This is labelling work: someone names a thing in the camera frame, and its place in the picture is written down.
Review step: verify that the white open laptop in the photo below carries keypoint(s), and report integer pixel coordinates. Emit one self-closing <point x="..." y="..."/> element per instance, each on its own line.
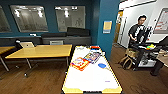
<point x="27" y="44"/>

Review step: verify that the colourful snack box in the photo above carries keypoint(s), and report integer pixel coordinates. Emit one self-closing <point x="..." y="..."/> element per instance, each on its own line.
<point x="95" y="47"/>

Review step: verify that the purple colourful game box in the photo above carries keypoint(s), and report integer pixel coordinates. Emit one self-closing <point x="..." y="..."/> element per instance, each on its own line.
<point x="92" y="57"/>

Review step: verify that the orange board game box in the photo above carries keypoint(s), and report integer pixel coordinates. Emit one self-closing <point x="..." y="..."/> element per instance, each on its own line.
<point x="80" y="63"/>

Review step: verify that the dark grey sofa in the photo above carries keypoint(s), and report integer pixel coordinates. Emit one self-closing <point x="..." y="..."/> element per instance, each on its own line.
<point x="66" y="39"/>

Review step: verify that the shallow blue plastic bowl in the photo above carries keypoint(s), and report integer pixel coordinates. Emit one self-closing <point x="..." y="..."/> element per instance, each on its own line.
<point x="102" y="65"/>

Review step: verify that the yellow framed pillar notice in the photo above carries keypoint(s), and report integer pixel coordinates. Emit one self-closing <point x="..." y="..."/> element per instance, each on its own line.
<point x="107" y="26"/>

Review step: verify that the interior glass window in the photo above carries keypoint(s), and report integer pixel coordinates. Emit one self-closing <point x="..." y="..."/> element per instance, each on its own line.
<point x="30" y="18"/>
<point x="70" y="18"/>
<point x="4" y="23"/>

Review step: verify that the orange wooden door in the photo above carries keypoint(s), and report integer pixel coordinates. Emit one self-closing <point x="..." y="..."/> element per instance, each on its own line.
<point x="118" y="28"/>

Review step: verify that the long wooden office table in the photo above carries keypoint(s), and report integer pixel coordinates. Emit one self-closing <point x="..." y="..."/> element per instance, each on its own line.
<point x="40" y="51"/>
<point x="6" y="50"/>

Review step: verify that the person in dark shirt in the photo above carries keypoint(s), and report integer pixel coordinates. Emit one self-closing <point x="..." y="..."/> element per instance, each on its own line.
<point x="135" y="31"/>

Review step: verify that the black office chair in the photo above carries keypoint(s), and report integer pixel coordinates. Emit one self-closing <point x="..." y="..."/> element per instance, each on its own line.
<point x="18" y="44"/>

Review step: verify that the black wheeled cart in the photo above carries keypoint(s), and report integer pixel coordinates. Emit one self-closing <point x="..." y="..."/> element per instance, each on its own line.
<point x="150" y="56"/>

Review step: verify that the yellow green ball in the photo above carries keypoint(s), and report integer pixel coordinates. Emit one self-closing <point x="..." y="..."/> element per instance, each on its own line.
<point x="151" y="46"/>

